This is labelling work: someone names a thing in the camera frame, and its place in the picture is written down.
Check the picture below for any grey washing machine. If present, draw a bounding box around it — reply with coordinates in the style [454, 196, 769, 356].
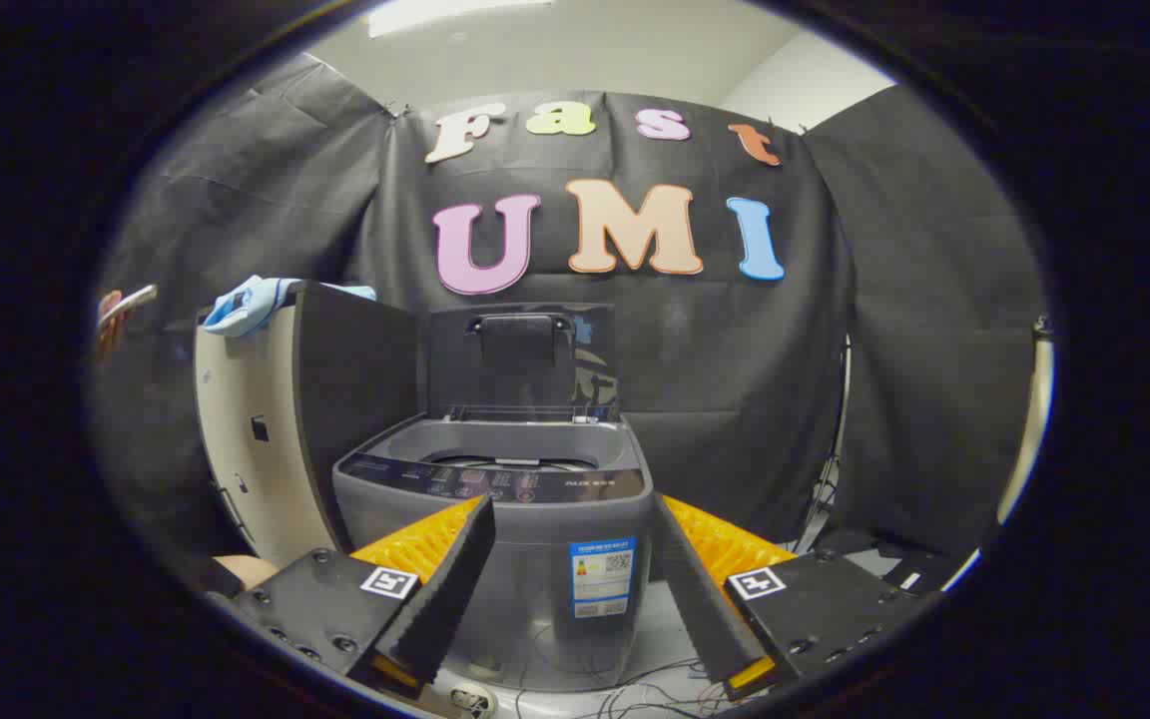
[332, 413, 657, 693]

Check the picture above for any black light stand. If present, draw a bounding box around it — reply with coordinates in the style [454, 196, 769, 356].
[795, 335, 857, 556]

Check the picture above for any black backdrop cloth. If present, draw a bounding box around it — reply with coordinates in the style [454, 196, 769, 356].
[91, 52, 1050, 562]

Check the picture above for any white pole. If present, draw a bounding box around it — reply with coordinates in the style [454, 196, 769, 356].
[994, 315, 1056, 526]

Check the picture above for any light blue garment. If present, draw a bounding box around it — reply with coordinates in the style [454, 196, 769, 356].
[202, 276, 377, 338]

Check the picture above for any pale curved object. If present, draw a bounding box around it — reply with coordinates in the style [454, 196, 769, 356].
[96, 284, 160, 362]

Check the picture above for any bundle of thin floor cables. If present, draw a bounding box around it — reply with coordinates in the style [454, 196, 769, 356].
[513, 619, 736, 719]

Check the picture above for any dark washing machine lid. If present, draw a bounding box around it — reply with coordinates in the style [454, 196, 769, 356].
[423, 304, 622, 423]

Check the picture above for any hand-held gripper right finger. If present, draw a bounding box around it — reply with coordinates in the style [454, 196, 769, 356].
[651, 492, 925, 701]

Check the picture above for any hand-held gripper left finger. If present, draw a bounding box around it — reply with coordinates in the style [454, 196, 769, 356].
[232, 494, 498, 700]

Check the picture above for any black floor case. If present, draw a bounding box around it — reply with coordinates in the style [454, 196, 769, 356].
[815, 527, 977, 597]

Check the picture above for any white cabinet with black sides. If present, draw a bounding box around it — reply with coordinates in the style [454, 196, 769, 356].
[194, 281, 424, 571]

